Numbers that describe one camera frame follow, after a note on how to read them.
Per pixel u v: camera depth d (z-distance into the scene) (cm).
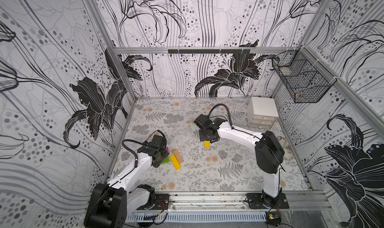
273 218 70
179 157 87
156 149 66
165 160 77
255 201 71
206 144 93
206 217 69
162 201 73
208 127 65
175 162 86
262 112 93
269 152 51
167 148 91
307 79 88
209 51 89
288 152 86
